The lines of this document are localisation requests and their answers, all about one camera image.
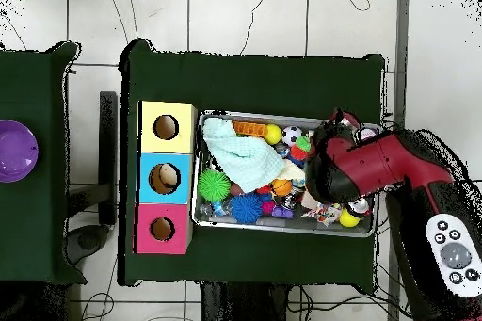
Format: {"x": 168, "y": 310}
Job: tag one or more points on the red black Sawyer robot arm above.
{"x": 369, "y": 163}

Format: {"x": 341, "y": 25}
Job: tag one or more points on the wooden box with three holes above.
{"x": 148, "y": 146}

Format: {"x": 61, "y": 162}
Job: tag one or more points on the mint green waffle cloth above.
{"x": 244, "y": 159}

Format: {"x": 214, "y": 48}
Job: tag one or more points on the orange plastic brick toy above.
{"x": 248, "y": 129}

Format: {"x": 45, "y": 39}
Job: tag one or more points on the green spiky rubber ball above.
{"x": 214, "y": 185}

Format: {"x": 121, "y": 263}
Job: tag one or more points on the yellow plastic ball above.
{"x": 273, "y": 134}
{"x": 348, "y": 219}

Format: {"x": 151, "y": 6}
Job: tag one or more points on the blue spiky rubber ball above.
{"x": 246, "y": 207}

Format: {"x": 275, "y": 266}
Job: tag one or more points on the small orange basketball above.
{"x": 281, "y": 187}

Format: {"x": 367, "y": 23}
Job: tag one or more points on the cream waffle cloth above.
{"x": 293, "y": 172}

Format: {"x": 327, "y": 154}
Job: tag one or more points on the small soccer ball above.
{"x": 292, "y": 135}

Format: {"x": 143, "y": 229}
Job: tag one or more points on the green spiky creature toy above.
{"x": 303, "y": 143}

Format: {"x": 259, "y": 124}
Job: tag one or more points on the dark green tablecloth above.
{"x": 30, "y": 223}
{"x": 244, "y": 83}

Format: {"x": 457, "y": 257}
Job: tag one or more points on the black upright panel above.
{"x": 108, "y": 147}

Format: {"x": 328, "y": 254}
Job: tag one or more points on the dark grey round base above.
{"x": 88, "y": 242}

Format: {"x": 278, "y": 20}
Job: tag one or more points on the grey metal bar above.
{"x": 402, "y": 35}

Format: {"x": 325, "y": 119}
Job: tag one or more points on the purple plastic bowl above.
{"x": 17, "y": 151}

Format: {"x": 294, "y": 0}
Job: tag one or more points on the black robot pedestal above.
{"x": 241, "y": 306}

